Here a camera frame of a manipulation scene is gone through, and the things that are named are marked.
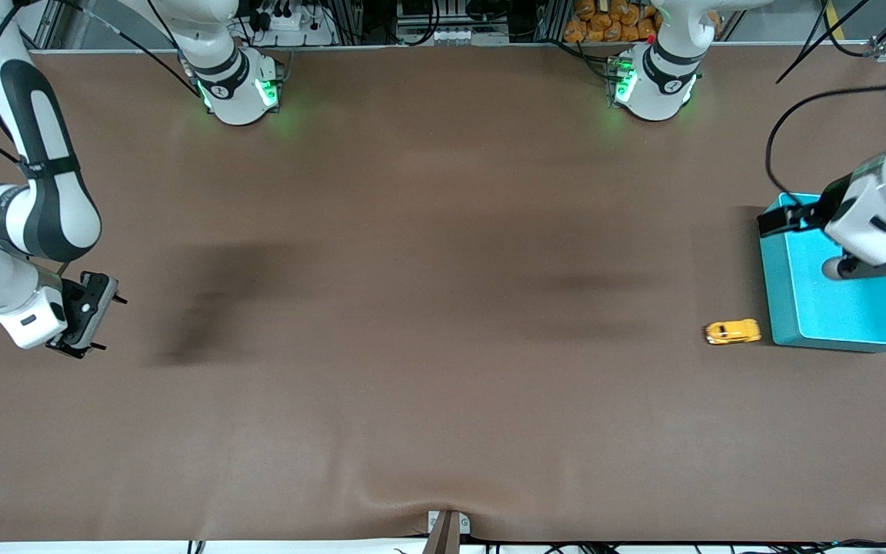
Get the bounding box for yellow beetle toy car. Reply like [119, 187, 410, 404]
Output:
[704, 319, 762, 345]

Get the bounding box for teal plastic storage box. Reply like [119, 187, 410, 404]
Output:
[758, 192, 886, 353]

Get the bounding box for orange packaged items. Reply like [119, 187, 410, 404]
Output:
[564, 0, 659, 43]

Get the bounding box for white power strip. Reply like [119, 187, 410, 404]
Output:
[247, 0, 336, 47]

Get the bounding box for brown table mat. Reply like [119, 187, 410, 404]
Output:
[0, 42, 886, 543]

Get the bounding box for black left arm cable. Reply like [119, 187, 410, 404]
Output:
[766, 86, 886, 205]

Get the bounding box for black hanging cable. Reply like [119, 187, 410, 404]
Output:
[776, 0, 886, 84]

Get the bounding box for grey table edge bracket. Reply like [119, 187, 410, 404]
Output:
[428, 509, 471, 554]

